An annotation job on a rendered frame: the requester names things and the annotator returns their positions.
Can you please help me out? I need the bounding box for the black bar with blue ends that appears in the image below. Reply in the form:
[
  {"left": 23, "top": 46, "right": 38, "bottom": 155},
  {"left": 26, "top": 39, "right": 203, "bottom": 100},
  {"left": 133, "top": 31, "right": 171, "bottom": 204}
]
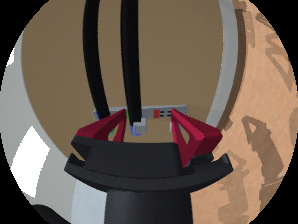
[{"left": 120, "top": 0, "right": 142, "bottom": 136}]

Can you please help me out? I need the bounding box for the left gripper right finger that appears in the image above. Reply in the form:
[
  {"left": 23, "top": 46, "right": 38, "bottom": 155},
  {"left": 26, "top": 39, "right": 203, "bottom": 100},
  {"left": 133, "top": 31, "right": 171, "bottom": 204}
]
[{"left": 171, "top": 108, "right": 223, "bottom": 168}]

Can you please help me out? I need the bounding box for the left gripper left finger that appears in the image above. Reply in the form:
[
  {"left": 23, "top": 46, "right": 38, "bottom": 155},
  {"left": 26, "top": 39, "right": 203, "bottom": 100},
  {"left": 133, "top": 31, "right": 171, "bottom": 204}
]
[{"left": 75, "top": 109, "right": 127, "bottom": 142}]

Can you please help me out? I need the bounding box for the black bar with green ends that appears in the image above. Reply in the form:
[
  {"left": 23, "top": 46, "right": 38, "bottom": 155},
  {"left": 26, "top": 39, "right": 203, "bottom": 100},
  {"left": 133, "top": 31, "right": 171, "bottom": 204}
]
[{"left": 82, "top": 0, "right": 110, "bottom": 120}]

